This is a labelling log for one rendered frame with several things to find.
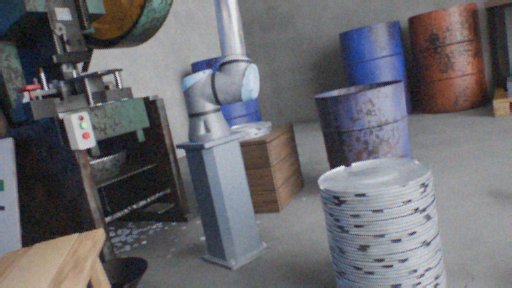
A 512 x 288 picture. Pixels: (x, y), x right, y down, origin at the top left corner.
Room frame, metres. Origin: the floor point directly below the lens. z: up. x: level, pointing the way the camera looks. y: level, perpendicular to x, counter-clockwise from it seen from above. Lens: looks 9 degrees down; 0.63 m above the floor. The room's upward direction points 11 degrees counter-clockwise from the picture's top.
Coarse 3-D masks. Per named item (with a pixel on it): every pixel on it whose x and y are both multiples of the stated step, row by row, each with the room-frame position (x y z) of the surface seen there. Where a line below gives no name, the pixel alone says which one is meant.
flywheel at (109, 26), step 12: (108, 0) 2.27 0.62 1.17; (120, 0) 2.23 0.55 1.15; (132, 0) 2.18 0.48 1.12; (144, 0) 2.09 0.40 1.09; (108, 12) 2.29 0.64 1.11; (120, 12) 2.24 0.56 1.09; (132, 12) 2.15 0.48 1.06; (96, 24) 2.33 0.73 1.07; (108, 24) 2.30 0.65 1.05; (120, 24) 2.20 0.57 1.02; (132, 24) 2.16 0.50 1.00; (96, 36) 2.31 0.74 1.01; (108, 36) 2.26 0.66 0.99; (120, 36) 2.23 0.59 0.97
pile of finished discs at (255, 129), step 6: (240, 126) 2.23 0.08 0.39; (246, 126) 2.11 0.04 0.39; (252, 126) 2.06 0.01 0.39; (258, 126) 2.05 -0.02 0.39; (264, 126) 1.99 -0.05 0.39; (270, 126) 2.05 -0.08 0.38; (246, 132) 2.00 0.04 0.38; (252, 132) 1.95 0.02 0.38; (258, 132) 1.96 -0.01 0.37; (264, 132) 1.99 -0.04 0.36; (240, 138) 1.95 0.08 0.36; (246, 138) 1.95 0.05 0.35
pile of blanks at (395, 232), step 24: (384, 192) 0.92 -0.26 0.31; (408, 192) 0.93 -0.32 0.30; (432, 192) 0.98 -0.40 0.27; (336, 216) 0.99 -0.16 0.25; (360, 216) 0.94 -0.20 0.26; (384, 216) 0.92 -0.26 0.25; (408, 216) 0.92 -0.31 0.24; (432, 216) 0.98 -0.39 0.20; (336, 240) 1.01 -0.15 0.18; (360, 240) 0.94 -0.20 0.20; (384, 240) 0.92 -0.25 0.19; (408, 240) 0.93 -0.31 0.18; (432, 240) 0.96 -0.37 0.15; (336, 264) 1.04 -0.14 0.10; (360, 264) 0.95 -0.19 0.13; (384, 264) 0.92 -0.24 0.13; (408, 264) 0.92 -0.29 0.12; (432, 264) 0.94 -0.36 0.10
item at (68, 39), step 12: (60, 0) 1.91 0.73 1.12; (72, 0) 1.97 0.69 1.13; (60, 12) 1.90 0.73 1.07; (72, 12) 1.95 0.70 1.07; (60, 24) 1.87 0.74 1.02; (72, 24) 1.94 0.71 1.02; (48, 36) 1.87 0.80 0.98; (60, 36) 1.86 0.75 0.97; (72, 36) 1.89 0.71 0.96; (48, 48) 1.88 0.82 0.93; (60, 48) 1.86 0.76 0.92; (72, 48) 1.88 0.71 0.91; (84, 48) 1.93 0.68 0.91
